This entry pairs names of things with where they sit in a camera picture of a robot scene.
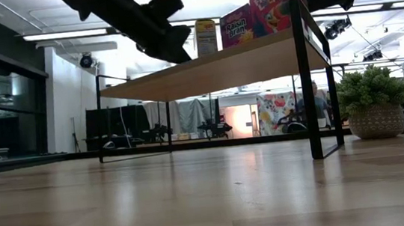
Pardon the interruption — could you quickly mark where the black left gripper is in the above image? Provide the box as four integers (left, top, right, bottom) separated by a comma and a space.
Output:
132, 0, 196, 68

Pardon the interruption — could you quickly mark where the yellow Corn Pops cereal box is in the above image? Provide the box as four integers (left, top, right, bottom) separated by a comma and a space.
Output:
194, 18, 219, 58

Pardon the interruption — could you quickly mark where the purple Raisin Bran cereal box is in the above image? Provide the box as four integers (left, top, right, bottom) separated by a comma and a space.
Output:
217, 2, 256, 50

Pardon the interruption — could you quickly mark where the red Froot Loops cereal box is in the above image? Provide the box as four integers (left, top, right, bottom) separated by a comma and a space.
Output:
249, 0, 302, 39

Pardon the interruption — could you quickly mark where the black track spotlight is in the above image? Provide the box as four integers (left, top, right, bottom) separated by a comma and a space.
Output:
322, 16, 354, 42
361, 48, 385, 63

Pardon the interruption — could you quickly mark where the white hanging cloth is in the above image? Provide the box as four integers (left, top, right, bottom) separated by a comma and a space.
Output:
142, 99, 183, 138

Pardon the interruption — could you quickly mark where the grey hanging cloth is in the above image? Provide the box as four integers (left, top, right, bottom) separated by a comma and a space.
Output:
176, 97, 215, 135

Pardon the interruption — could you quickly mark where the round black hanging speaker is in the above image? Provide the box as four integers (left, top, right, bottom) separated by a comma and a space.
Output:
78, 52, 95, 70

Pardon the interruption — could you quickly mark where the black partition panel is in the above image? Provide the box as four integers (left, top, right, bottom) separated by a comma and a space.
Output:
83, 103, 153, 152

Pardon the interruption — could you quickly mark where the orange lit panel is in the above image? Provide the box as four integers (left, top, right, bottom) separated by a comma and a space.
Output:
219, 103, 262, 141

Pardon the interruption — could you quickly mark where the round green potted plant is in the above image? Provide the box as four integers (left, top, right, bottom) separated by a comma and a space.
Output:
334, 61, 404, 144

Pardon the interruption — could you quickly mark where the person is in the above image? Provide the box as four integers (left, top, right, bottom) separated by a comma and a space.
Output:
294, 79, 334, 132

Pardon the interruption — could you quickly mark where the floral patterned cloth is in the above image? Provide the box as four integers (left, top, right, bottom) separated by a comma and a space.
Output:
255, 91, 301, 137

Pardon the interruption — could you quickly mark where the thin black tripod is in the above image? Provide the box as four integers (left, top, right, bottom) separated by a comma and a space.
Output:
69, 117, 81, 153

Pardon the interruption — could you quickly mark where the black metal rig frame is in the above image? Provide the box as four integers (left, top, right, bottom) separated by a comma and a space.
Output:
0, 116, 404, 180

